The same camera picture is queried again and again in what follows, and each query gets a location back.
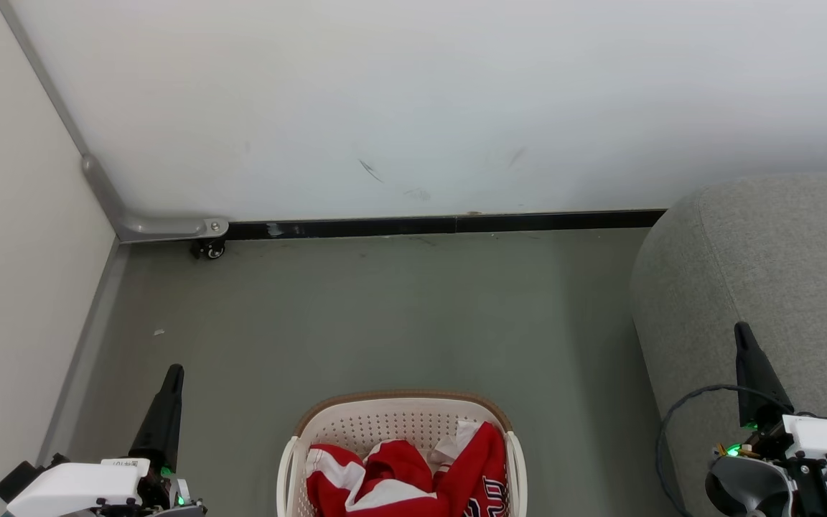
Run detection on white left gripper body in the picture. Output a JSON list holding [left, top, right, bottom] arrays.
[[4, 454, 207, 517]]

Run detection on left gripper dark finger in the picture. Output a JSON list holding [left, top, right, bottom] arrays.
[[129, 364, 186, 472]]

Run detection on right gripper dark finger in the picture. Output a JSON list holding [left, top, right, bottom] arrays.
[[734, 322, 795, 429]]

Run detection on red shorts with white stripes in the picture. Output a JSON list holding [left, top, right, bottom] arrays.
[[304, 439, 450, 517]]

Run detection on red printed basketball jersey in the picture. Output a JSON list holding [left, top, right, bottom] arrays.
[[431, 420, 509, 517]]

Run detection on grey fabric sofa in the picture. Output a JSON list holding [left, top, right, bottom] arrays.
[[630, 171, 827, 517]]

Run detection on white perforated laundry basket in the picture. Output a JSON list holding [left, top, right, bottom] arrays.
[[277, 390, 528, 517]]

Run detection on black baseboard strip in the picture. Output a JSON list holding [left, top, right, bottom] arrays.
[[227, 209, 667, 241]]

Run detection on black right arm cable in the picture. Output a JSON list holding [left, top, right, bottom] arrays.
[[656, 384, 791, 517]]

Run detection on grey metal frame bracket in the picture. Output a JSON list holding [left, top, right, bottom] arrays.
[[0, 0, 230, 245]]

